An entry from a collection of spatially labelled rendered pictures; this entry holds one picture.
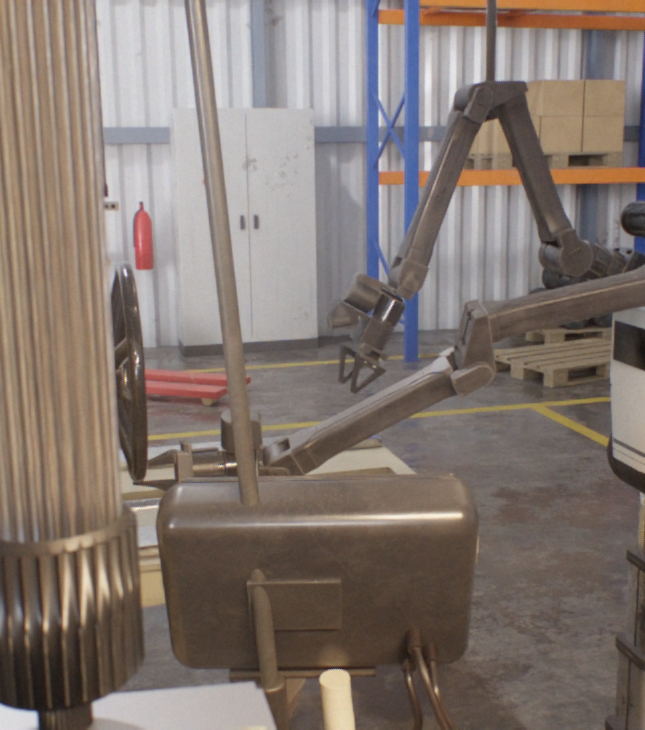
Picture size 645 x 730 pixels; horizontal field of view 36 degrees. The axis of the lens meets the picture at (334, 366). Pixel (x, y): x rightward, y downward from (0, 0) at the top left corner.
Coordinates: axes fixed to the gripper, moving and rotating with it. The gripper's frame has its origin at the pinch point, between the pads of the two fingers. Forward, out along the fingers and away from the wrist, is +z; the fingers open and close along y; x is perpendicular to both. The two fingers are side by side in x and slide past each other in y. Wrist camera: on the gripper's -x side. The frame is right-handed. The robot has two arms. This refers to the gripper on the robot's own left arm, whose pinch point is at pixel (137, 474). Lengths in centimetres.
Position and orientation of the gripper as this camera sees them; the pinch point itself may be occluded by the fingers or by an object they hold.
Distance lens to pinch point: 171.1
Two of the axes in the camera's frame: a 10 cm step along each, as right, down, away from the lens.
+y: -0.7, -10.0, 0.0
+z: -9.6, 0.7, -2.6
